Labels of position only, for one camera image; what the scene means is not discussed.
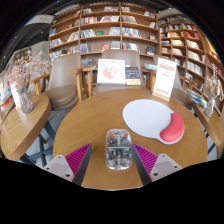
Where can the white hanging ceiling sign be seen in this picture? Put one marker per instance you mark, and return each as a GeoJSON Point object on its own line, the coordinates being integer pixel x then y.
{"type": "Point", "coordinates": [39, 19]}

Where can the taupe armchair with wooden arms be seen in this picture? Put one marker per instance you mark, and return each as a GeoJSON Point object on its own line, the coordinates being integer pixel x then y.
{"type": "Point", "coordinates": [116, 55]}
{"type": "Point", "coordinates": [181, 95]}
{"type": "Point", "coordinates": [61, 90]}

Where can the glass vase with dried flowers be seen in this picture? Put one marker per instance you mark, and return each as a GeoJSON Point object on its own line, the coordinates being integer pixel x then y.
{"type": "Point", "coordinates": [210, 106]}

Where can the wide wooden bookshelf unit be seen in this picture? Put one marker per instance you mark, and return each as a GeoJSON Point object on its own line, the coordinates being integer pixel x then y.
{"type": "Point", "coordinates": [100, 33]}

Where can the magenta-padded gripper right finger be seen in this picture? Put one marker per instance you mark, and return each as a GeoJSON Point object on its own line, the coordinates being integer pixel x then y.
{"type": "Point", "coordinates": [163, 164]}

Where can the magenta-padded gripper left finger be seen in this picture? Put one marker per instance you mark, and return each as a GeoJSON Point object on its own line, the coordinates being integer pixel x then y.
{"type": "Point", "coordinates": [60, 164]}

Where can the small distant bookshelf unit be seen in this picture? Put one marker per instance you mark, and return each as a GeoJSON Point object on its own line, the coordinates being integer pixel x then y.
{"type": "Point", "coordinates": [21, 56]}

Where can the white framed floral picture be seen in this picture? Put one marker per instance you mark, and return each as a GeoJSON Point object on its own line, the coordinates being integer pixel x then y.
{"type": "Point", "coordinates": [111, 71]}

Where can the dark blue book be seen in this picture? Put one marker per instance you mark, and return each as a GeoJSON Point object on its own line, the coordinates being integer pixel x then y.
{"type": "Point", "coordinates": [132, 75]}

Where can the glass vase with pink flowers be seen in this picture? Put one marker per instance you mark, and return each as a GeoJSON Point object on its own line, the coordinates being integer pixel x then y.
{"type": "Point", "coordinates": [25, 101]}

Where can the small white table sign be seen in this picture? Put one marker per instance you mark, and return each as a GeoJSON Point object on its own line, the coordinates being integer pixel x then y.
{"type": "Point", "coordinates": [15, 96]}

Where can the white mouse pad red rest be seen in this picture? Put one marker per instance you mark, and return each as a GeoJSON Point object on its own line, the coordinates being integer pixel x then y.
{"type": "Point", "coordinates": [145, 118]}

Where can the transparent computer mouse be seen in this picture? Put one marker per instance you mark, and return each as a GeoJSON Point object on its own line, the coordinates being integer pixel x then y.
{"type": "Point", "coordinates": [118, 150]}

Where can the white sign on wooden stand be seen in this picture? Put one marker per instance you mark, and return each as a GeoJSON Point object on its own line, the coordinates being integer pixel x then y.
{"type": "Point", "coordinates": [164, 78]}

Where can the tall curved wooden bookshelf unit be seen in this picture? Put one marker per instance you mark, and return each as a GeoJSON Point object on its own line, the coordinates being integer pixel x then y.
{"type": "Point", "coordinates": [190, 43]}

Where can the stack of colourful magazines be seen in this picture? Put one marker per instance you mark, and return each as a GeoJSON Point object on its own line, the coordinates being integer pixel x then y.
{"type": "Point", "coordinates": [196, 98]}

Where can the round wooden side table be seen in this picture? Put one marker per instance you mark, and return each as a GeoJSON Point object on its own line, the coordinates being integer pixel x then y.
{"type": "Point", "coordinates": [213, 126]}
{"type": "Point", "coordinates": [23, 126]}

